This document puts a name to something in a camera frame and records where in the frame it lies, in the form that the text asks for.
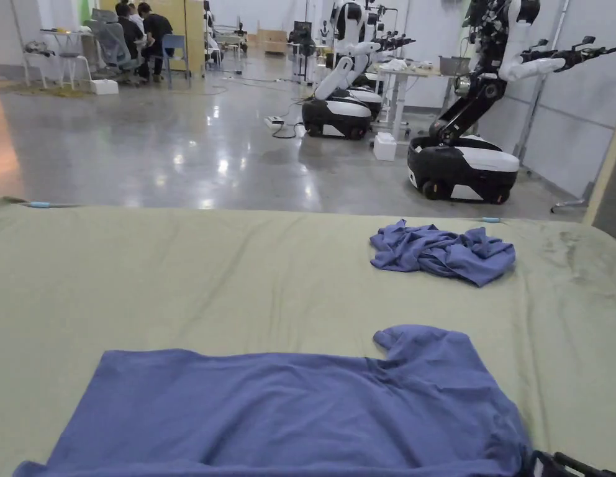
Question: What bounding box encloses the group of people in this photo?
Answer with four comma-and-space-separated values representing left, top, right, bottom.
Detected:
114, 1, 175, 83

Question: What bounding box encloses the bed with pale green sheet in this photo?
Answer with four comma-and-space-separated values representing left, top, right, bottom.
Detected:
0, 196, 616, 477

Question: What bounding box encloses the brown carton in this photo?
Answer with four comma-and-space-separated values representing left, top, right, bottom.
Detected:
256, 29, 289, 53

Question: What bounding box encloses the black and white wheeled robot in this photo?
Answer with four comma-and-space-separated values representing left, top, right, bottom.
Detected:
407, 0, 616, 204

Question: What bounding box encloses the crumpled blue shirt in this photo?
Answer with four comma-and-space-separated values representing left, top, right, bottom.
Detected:
369, 219, 517, 288

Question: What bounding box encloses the grey office chair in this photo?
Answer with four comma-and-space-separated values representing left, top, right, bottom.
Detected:
91, 7, 145, 79

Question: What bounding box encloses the white table with wire basket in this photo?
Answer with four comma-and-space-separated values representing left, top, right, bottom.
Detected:
374, 55, 474, 141

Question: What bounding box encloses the blue chair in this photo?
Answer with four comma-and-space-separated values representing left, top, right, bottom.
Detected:
161, 34, 193, 91

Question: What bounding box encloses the flat blue shirt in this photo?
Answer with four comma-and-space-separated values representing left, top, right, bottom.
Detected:
12, 324, 535, 477

